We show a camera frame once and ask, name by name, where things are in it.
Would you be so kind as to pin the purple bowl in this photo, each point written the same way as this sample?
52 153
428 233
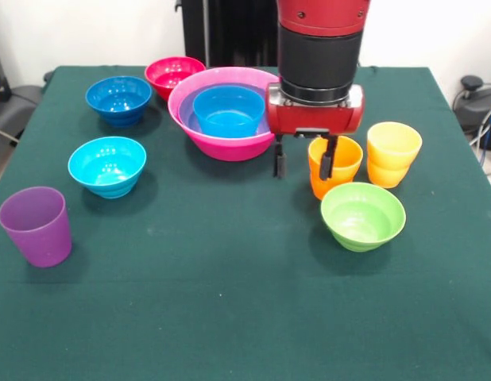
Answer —
186 115

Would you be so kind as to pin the small red-pink bowl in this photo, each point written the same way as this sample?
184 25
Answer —
168 75

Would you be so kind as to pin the blue ringed flat-bottom bowl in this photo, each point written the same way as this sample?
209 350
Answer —
229 115

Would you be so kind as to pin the dark green tablecloth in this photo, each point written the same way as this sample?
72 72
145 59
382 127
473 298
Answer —
269 297

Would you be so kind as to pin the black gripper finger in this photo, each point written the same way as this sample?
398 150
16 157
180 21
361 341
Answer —
328 160
279 158

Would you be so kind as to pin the large pink bowl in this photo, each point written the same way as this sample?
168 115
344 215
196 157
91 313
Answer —
229 151

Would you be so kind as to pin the green bowl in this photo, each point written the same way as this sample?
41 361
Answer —
360 222

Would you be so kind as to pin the yellow cup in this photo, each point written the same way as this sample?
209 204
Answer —
394 145

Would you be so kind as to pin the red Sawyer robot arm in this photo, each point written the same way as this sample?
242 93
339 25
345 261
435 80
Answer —
321 47

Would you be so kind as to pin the cyan bowl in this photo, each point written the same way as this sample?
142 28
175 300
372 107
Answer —
106 168

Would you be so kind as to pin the purple cup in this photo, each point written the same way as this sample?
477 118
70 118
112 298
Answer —
37 234

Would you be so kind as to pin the dark blue bowl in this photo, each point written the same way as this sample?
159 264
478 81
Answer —
118 113

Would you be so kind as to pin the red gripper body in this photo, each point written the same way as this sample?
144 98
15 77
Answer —
315 119

